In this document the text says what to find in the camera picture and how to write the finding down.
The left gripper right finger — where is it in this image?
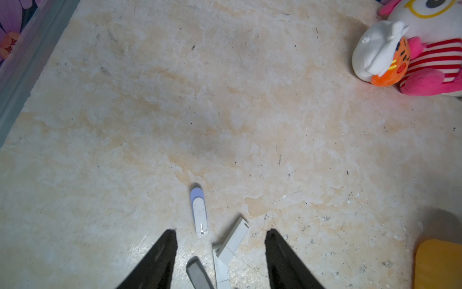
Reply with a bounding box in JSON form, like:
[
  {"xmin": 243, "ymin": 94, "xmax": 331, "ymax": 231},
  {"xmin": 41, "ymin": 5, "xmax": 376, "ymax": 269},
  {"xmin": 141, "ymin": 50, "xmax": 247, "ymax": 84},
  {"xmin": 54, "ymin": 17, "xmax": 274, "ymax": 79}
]
[{"xmin": 265, "ymin": 229, "xmax": 324, "ymax": 289}]

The white blue-capped usb drive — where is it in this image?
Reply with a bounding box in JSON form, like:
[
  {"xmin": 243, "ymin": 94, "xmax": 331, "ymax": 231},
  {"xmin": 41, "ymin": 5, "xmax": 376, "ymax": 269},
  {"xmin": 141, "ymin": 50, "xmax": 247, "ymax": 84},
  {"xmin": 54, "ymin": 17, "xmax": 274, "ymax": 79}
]
[{"xmin": 190, "ymin": 184, "xmax": 208, "ymax": 237}]

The gray usb drive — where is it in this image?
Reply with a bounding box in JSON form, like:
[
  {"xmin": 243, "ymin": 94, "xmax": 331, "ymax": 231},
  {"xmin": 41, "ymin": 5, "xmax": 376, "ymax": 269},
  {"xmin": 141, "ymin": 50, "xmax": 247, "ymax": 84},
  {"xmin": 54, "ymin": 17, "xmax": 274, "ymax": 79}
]
[{"xmin": 186, "ymin": 256, "xmax": 214, "ymax": 289}]

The pink striped owl plush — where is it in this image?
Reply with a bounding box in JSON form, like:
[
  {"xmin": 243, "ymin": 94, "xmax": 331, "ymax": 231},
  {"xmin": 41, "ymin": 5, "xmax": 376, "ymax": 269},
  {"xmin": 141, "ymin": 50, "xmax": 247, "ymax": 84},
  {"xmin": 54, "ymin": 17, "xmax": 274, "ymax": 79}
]
[{"xmin": 378, "ymin": 0, "xmax": 462, "ymax": 97}]

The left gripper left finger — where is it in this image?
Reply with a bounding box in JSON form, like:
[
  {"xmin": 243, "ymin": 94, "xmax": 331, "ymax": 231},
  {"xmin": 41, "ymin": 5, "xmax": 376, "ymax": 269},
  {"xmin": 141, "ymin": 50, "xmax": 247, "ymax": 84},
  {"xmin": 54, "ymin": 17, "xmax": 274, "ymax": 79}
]
[{"xmin": 117, "ymin": 230, "xmax": 178, "ymax": 289}]

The small orange tiger plush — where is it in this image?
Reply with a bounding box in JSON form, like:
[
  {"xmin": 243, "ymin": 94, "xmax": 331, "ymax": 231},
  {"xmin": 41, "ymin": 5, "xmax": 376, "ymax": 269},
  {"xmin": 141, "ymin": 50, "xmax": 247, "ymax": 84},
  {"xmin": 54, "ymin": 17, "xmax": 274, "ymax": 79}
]
[{"xmin": 352, "ymin": 20, "xmax": 411, "ymax": 87}]

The white long usb drive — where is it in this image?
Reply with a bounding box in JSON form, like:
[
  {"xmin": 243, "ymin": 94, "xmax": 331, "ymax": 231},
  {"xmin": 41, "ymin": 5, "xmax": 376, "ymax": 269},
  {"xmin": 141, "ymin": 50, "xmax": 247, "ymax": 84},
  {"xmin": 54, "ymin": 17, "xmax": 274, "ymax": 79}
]
[
  {"xmin": 212, "ymin": 244, "xmax": 231, "ymax": 289},
  {"xmin": 217, "ymin": 217, "xmax": 250, "ymax": 265}
]

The yellow plastic storage tray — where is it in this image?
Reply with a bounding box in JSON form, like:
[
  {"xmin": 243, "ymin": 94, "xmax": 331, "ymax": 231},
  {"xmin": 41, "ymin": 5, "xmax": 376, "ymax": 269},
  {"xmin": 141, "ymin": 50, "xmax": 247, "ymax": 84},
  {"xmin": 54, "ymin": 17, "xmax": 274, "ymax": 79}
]
[{"xmin": 413, "ymin": 239, "xmax": 462, "ymax": 289}]

